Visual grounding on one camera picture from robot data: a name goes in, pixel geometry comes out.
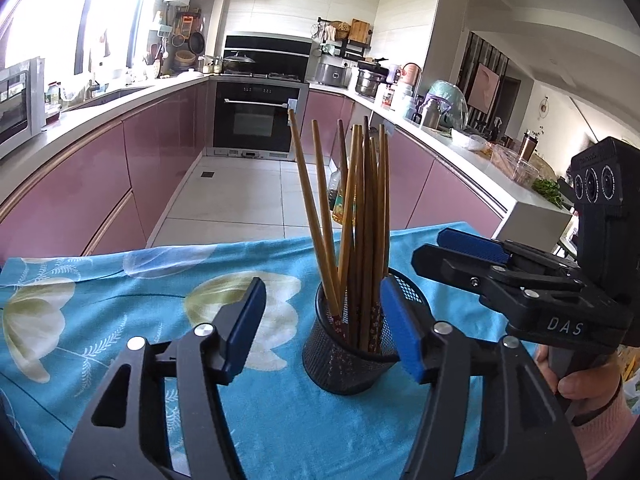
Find green food cover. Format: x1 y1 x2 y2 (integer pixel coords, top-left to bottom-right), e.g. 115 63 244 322
427 80 468 128

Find blue floral tablecloth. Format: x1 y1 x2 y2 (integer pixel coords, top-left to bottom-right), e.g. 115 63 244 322
0 222 506 480

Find hanging utensil rack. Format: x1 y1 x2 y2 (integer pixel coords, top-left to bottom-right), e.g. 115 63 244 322
150 7 207 73

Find kitchen window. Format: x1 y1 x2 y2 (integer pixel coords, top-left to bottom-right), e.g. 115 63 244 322
0 0 171 71

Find built-in black oven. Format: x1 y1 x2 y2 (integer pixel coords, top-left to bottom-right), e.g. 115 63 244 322
212 80 308 158

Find white kitchen countertop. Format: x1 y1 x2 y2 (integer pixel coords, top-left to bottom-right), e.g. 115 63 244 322
0 72 573 256

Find white bottle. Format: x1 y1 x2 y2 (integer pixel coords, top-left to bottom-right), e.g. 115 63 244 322
392 84 416 113

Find white microwave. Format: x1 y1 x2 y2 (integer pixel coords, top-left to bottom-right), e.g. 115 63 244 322
0 57 46 161

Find wok with lid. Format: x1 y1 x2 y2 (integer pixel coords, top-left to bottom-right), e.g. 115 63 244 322
222 51 257 73

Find white bowl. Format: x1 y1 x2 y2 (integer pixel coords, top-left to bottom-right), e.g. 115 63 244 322
450 128 493 151

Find clear plastic food container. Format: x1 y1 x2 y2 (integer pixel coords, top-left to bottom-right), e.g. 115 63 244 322
490 144 541 186

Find black wall rack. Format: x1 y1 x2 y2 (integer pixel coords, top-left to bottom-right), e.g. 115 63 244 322
317 19 373 61

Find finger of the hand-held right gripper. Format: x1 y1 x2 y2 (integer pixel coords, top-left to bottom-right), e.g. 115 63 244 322
436 227 586 291
411 244 587 322

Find bundle of wooden chopsticks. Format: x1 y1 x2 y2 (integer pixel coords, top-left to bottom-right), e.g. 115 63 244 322
288 108 392 353

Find black range hood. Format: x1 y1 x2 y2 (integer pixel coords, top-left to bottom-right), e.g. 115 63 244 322
222 35 313 81

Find black mesh utensil holder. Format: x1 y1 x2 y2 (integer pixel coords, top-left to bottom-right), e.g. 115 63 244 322
302 267 431 396

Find green leafy vegetables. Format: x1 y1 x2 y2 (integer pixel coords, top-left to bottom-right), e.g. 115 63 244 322
532 177 566 208

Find framed wall picture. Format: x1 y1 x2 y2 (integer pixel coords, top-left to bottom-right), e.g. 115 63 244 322
472 62 501 113

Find steel kettle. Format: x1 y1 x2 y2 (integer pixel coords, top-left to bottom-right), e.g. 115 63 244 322
421 96 443 131

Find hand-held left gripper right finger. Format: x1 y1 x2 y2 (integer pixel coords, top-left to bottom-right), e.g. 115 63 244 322
380 276 587 480

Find steel stock pot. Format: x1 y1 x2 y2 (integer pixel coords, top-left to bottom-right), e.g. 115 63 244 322
355 67 388 98

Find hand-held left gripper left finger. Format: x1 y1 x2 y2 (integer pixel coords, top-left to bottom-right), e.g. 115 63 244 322
59 276 267 480

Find copper tumbler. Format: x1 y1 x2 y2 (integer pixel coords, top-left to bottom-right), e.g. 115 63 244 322
517 131 538 161

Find person's right hand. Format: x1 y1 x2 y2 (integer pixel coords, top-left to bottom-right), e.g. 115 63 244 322
532 345 623 426

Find silver rice cooker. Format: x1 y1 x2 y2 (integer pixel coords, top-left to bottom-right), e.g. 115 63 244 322
314 61 353 88

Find pink kettle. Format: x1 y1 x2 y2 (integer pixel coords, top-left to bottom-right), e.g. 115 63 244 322
400 62 423 91

